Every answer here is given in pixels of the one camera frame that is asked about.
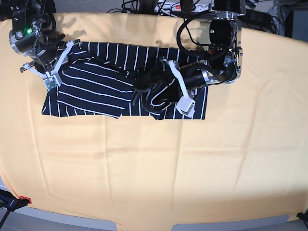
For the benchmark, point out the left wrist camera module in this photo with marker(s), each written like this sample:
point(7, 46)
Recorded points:
point(186, 106)

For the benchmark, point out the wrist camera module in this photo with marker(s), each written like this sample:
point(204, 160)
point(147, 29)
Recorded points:
point(186, 106)
point(52, 81)

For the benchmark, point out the white power strip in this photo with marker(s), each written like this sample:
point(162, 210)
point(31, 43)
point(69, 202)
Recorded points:
point(175, 7)

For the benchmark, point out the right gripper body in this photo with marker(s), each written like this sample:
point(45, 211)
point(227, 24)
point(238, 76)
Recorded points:
point(46, 59)

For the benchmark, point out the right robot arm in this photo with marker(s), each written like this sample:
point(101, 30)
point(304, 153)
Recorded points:
point(34, 35)

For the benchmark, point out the blue red bar clamp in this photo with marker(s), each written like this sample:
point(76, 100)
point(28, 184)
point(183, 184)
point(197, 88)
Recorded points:
point(11, 203)

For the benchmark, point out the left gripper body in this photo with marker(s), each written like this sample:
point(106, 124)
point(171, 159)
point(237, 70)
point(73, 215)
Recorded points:
point(194, 76)

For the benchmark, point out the black power adapter box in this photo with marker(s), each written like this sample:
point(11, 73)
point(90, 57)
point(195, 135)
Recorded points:
point(257, 18)

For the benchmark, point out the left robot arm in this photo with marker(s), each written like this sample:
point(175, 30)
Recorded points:
point(223, 54)

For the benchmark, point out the navy white striped T-shirt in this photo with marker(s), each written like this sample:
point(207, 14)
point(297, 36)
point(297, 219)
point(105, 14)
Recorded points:
point(99, 80)

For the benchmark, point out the yellow table cloth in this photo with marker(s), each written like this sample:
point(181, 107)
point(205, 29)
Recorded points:
point(247, 159)

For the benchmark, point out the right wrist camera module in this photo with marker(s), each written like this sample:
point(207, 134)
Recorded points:
point(52, 81)

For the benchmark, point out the black clamp right corner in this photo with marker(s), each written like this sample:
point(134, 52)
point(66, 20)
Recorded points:
point(303, 216)

